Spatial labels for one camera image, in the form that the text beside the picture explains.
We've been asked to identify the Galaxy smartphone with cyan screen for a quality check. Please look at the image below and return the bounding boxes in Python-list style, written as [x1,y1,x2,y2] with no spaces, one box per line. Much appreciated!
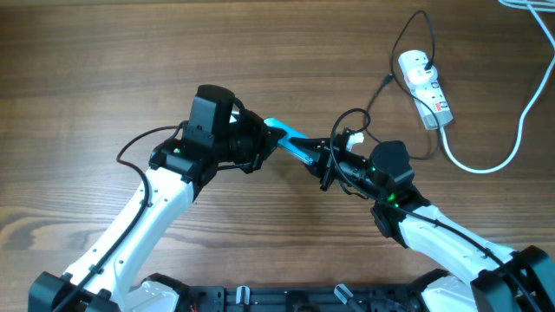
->
[264,118,314,165]

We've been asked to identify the white power strip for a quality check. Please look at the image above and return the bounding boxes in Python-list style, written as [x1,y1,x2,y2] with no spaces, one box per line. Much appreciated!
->
[398,49,453,130]

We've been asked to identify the black charging cable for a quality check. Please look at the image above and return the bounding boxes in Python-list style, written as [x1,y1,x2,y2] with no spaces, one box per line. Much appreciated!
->
[362,10,441,161]

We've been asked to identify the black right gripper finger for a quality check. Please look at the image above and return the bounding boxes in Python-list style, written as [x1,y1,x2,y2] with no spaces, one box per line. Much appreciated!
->
[288,137,330,163]
[305,162,323,178]

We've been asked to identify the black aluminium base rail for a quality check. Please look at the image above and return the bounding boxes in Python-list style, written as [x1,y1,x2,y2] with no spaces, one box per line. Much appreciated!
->
[177,284,424,312]

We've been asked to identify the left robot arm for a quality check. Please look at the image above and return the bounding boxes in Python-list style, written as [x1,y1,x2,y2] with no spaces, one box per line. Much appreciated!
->
[28,85,286,311]

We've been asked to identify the white USB charger plug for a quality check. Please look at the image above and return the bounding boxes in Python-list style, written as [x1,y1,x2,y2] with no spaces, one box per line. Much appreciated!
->
[404,66,438,89]

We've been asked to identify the white cables at corner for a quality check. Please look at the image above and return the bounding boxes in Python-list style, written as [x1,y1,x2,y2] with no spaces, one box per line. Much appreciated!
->
[497,0,555,13]

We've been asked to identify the white power strip cord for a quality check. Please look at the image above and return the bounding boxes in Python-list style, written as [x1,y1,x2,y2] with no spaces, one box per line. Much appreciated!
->
[439,3,555,175]

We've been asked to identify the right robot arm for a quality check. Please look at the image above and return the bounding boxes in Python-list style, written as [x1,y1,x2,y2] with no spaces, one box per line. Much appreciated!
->
[281,134,554,311]

